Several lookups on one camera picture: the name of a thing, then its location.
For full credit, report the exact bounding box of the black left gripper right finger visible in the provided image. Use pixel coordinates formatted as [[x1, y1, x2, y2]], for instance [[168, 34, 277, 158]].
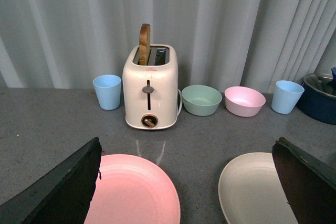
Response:
[[272, 137, 335, 223]]

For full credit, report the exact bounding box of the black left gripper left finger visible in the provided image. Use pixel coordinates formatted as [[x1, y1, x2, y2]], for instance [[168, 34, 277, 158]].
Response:
[[1, 137, 102, 223]]

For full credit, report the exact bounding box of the pink plate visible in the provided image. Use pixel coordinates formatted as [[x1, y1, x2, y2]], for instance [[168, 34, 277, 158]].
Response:
[[85, 154, 181, 223]]

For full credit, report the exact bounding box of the cream white plate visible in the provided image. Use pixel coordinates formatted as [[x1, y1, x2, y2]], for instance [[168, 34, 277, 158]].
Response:
[[218, 152, 298, 223]]

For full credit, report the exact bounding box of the dark blue pot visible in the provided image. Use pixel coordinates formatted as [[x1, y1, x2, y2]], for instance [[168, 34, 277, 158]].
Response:
[[297, 83, 335, 125]]

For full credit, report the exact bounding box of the right light blue cup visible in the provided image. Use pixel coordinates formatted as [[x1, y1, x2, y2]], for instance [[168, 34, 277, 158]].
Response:
[[271, 80, 305, 114]]

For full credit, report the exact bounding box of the light blue cup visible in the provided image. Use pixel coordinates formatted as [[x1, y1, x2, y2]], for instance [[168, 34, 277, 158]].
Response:
[[93, 74, 121, 110], [271, 80, 305, 114]]

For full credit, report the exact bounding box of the glass pot lid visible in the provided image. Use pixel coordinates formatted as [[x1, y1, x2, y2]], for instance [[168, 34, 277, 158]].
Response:
[[303, 67, 335, 97]]

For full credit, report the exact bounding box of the pink bowl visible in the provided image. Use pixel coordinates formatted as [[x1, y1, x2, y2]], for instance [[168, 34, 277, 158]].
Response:
[[224, 86, 266, 118]]

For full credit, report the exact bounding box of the left light blue cup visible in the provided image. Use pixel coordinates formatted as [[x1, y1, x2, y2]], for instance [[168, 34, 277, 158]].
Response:
[[93, 74, 121, 110]]

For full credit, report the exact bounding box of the white toaster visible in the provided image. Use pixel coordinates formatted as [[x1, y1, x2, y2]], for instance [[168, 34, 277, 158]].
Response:
[[122, 44, 181, 130]]

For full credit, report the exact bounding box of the green bowl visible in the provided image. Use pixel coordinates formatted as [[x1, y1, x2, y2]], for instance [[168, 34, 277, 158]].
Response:
[[182, 85, 223, 116]]

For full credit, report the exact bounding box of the grey curtain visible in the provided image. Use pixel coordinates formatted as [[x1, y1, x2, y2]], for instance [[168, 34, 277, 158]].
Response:
[[1, 0, 335, 93]]

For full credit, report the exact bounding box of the toast slice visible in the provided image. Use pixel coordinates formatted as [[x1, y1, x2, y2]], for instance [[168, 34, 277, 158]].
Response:
[[139, 24, 151, 66]]

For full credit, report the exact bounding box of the white toaster cable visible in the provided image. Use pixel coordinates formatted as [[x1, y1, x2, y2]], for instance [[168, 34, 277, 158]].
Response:
[[176, 89, 183, 116]]

